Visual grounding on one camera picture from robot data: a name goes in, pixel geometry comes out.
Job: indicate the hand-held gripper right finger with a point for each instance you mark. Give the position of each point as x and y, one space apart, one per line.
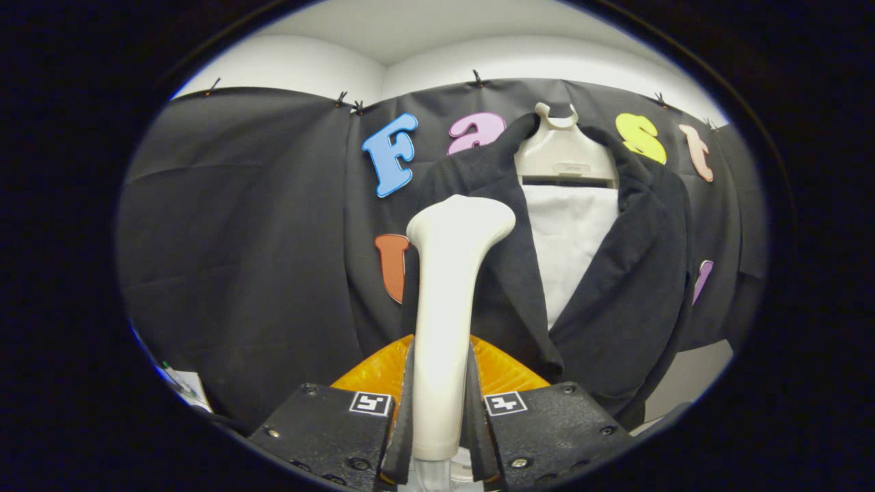
547 430

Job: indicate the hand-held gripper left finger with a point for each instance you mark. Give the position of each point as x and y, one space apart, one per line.
321 430

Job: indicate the black suit jacket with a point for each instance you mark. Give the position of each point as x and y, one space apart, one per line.
629 287

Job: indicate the white shirt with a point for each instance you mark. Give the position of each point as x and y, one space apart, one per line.
567 239

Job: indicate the white paper clutter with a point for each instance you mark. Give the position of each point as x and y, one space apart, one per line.
188 386

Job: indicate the grey and beige cabinet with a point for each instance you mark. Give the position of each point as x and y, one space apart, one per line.
690 376

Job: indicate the black backdrop cloth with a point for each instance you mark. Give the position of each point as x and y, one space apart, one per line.
239 239

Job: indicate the cream plastic hanger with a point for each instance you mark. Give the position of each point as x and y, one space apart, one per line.
564 154

